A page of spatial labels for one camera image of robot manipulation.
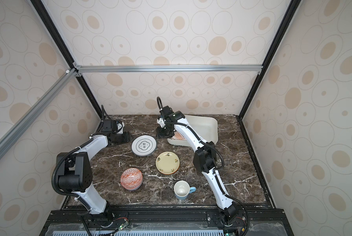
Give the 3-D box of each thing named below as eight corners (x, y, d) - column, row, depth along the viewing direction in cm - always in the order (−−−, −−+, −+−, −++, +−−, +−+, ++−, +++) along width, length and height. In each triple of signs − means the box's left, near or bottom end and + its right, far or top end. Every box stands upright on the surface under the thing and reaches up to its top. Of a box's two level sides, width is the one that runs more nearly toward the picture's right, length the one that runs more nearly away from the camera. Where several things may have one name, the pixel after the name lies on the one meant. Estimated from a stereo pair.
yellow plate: (155, 174, 91) (154, 172, 88) (157, 153, 100) (156, 151, 98) (179, 174, 91) (179, 172, 88) (179, 153, 100) (179, 151, 98)
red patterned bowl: (122, 191, 84) (117, 186, 78) (126, 173, 91) (122, 167, 85) (142, 191, 84) (139, 186, 79) (145, 173, 91) (142, 167, 85)
